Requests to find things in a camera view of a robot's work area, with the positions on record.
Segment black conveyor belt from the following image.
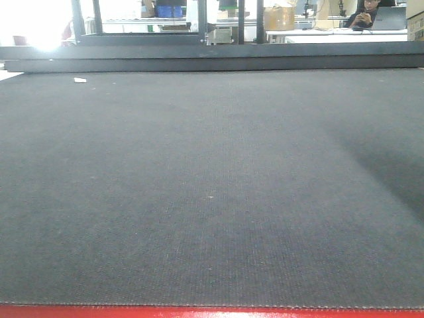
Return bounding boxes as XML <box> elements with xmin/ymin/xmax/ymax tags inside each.
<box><xmin>1</xmin><ymin>69</ymin><xmax>423</xmax><ymax>309</ymax></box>

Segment taped brown cardboard box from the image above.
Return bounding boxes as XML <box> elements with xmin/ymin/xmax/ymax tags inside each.
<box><xmin>264</xmin><ymin>5</ymin><xmax>295</xmax><ymax>31</ymax></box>

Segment printed cardboard box right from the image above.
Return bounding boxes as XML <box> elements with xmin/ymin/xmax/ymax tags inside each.
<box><xmin>406</xmin><ymin>0</ymin><xmax>424</xmax><ymax>41</ymax></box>

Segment red conveyor front edge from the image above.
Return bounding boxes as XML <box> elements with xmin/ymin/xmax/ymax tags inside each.
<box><xmin>1</xmin><ymin>304</ymin><xmax>423</xmax><ymax>317</ymax></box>

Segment small blue storage bins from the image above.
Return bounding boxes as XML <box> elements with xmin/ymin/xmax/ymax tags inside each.
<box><xmin>155</xmin><ymin>5</ymin><xmax>183</xmax><ymax>19</ymax></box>

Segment white work table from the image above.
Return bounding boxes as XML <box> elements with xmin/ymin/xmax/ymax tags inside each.
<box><xmin>266</xmin><ymin>28</ymin><xmax>408</xmax><ymax>44</ymax></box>

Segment seated person with glasses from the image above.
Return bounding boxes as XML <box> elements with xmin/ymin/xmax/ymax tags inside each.
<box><xmin>343</xmin><ymin>0</ymin><xmax>380</xmax><ymax>28</ymax></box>

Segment grey open laptop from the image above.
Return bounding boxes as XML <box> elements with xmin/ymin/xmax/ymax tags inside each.
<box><xmin>371</xmin><ymin>7</ymin><xmax>407</xmax><ymax>30</ymax></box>

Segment black metal rack frame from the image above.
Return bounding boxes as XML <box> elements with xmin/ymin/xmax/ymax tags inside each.
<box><xmin>71</xmin><ymin>1</ymin><xmax>266</xmax><ymax>47</ymax></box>

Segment black conveyor end frame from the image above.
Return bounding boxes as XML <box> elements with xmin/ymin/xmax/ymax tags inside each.
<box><xmin>1</xmin><ymin>42</ymin><xmax>423</xmax><ymax>73</ymax></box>

